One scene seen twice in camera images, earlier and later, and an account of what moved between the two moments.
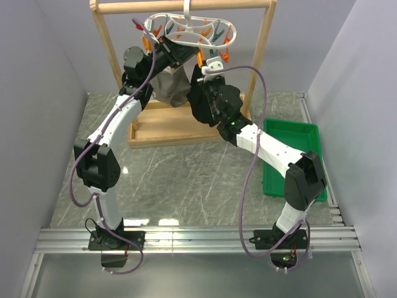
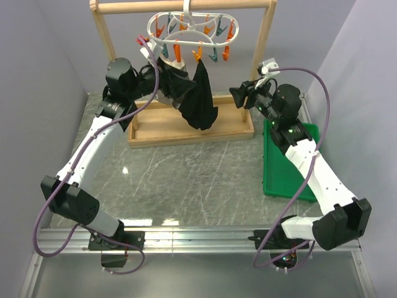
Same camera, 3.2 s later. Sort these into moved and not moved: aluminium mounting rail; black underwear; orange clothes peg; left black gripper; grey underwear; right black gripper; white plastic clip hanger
Moved: right black gripper; left black gripper; orange clothes peg; black underwear
Not moved: white plastic clip hanger; aluminium mounting rail; grey underwear
